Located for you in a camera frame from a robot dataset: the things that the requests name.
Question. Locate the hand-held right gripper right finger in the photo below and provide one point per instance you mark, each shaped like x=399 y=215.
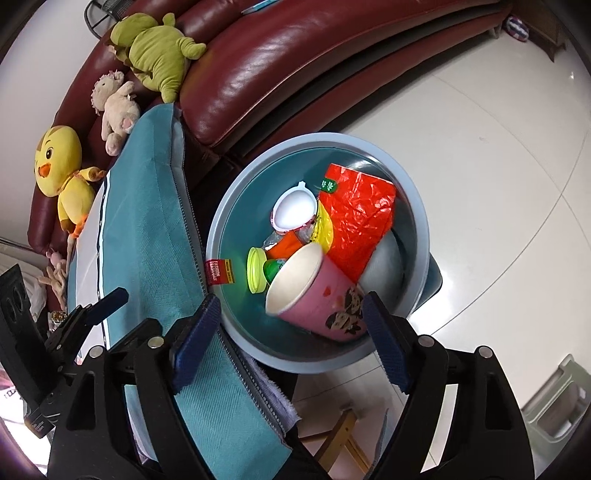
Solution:
x=388 y=341

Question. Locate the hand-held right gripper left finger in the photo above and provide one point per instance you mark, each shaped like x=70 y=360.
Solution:
x=196 y=346

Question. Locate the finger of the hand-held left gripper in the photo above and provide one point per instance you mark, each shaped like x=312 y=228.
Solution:
x=111 y=300

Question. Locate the green plastic lid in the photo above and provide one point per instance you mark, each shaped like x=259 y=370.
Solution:
x=254 y=272

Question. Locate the red plastic snack bag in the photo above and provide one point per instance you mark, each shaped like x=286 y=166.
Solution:
x=364 y=212

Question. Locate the orange jelly cup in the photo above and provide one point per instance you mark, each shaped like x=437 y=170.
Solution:
x=286 y=244

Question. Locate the teal round trash bin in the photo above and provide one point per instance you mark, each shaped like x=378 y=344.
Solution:
x=240 y=217

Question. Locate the white lid with red rim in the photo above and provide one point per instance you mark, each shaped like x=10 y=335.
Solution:
x=295 y=207

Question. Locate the beige long-limbed plush toy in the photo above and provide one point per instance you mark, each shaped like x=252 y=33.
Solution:
x=55 y=277

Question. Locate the teal printed tablecloth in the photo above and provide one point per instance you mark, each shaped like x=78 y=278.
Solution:
x=138 y=221

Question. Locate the wooden stool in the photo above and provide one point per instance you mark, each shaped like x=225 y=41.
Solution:
x=344 y=429

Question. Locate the yellow chick plush toy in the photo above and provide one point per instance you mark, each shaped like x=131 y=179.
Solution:
x=57 y=157

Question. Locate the light green plastic stool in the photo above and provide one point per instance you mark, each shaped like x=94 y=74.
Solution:
x=554 y=415

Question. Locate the beige lamb plush toy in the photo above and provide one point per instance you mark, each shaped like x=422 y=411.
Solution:
x=120 y=110

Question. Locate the green dinosaur plush toy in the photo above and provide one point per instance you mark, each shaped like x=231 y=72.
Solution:
x=157 y=55

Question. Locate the dark red leather sofa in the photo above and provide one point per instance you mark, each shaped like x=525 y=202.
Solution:
x=277 y=69

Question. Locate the blue plastic stick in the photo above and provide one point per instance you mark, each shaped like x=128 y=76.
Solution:
x=261 y=5

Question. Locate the purple striped slipper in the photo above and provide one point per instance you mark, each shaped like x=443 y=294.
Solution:
x=517 y=28

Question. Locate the wooden cabinet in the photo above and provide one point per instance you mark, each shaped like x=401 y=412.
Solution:
x=545 y=27

